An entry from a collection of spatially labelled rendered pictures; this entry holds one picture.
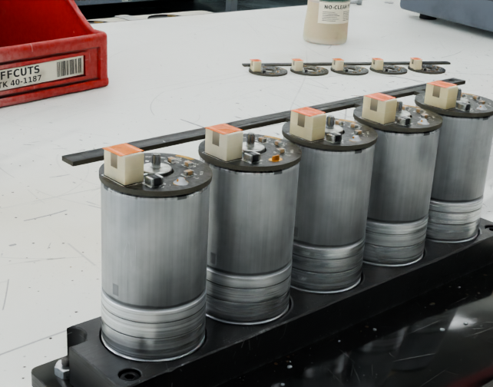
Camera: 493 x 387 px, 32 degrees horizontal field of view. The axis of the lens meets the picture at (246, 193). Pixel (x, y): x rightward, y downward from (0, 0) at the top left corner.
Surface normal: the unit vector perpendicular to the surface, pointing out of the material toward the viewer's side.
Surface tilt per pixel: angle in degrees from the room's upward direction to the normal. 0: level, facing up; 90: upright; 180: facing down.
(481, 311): 0
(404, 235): 90
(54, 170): 0
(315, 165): 90
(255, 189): 90
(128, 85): 0
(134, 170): 90
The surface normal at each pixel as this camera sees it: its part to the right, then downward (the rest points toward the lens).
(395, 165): -0.11, 0.36
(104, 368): 0.05, -0.93
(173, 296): 0.40, 0.35
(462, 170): 0.16, 0.37
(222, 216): -0.51, 0.29
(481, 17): -0.85, 0.15
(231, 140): 0.66, 0.30
